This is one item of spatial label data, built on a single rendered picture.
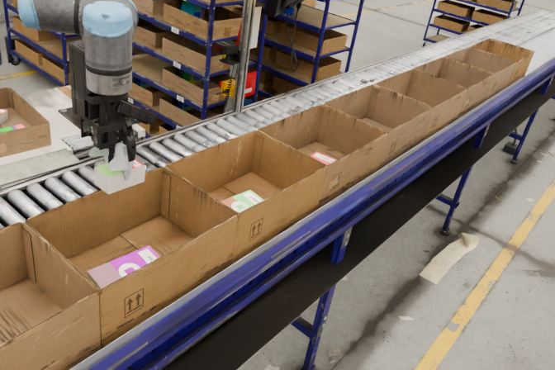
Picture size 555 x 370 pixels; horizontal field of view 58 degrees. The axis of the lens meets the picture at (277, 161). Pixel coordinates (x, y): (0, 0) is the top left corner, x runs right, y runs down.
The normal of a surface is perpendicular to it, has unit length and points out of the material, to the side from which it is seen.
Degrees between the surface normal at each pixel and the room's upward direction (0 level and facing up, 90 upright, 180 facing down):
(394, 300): 0
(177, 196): 90
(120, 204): 89
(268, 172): 89
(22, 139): 91
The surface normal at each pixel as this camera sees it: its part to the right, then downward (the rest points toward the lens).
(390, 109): -0.63, 0.29
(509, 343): 0.15, -0.86
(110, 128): 0.76, 0.41
